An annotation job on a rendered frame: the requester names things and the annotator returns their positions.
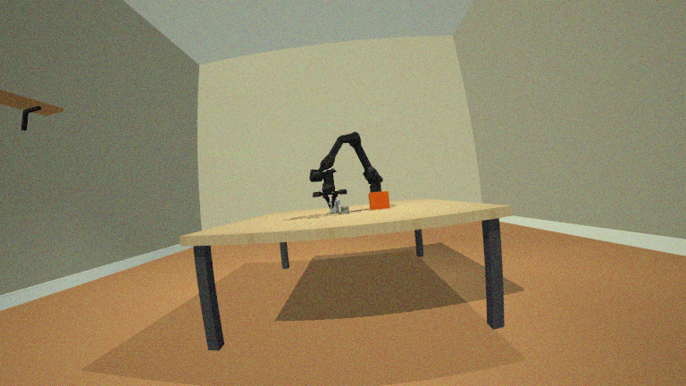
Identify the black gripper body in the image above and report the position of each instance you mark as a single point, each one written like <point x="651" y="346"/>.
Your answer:
<point x="335" y="193"/>

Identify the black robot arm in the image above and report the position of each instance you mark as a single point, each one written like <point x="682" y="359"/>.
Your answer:
<point x="369" y="173"/>

